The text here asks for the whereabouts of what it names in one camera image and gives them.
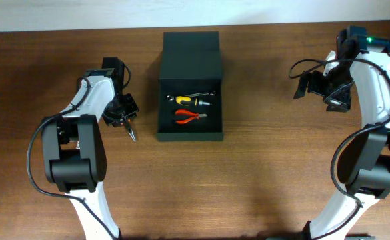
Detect chrome blue ratchet wrench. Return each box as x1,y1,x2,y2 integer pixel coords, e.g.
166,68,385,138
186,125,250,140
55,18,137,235
166,91,216,101

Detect yellow black stubby screwdriver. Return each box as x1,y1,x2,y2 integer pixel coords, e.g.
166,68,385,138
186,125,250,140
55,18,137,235
175,96,211,107

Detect black cable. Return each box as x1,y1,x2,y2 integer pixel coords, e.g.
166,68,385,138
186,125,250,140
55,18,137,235
288,58,390,240
26,63,132,240

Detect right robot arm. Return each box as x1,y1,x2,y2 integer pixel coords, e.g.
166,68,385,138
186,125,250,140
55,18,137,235
294,26,390,239

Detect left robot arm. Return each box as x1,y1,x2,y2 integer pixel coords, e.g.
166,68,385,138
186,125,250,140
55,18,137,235
38,57,139,239

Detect red small cutting pliers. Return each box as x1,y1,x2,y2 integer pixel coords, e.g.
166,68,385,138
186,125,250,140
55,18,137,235
175,109,207,125

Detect black open gift box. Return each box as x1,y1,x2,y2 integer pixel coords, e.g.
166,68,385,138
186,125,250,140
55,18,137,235
157,31,224,141

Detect right black cable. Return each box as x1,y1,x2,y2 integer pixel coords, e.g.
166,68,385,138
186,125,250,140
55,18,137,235
288,58,390,240

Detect left black cable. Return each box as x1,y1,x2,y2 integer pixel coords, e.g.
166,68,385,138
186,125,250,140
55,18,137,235
26,63,132,240

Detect orange black long-nose pliers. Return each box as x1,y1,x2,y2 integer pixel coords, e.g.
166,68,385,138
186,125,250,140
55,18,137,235
121,115,137,142

